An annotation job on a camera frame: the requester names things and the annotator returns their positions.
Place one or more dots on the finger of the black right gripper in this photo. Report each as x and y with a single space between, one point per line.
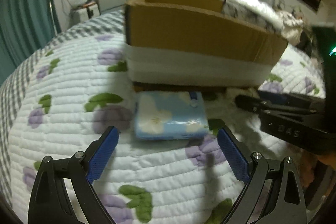
250 104
293 99

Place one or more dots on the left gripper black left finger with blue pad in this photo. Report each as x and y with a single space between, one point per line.
49 201

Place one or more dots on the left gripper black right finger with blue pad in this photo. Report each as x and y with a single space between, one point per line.
285 201

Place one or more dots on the blue tissue pack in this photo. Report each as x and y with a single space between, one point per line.
170 116

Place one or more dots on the person right hand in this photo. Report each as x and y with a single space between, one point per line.
308 163

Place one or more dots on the white clothes pile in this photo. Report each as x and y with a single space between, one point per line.
292 27

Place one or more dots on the brown cardboard box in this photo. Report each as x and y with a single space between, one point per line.
193 43

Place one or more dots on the white marbled foam roll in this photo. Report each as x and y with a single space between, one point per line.
254 12

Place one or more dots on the white floral quilt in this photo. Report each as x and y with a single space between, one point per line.
64 96

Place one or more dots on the teal window curtain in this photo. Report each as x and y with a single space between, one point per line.
26 26

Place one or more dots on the white suitcase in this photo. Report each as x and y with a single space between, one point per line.
85 12

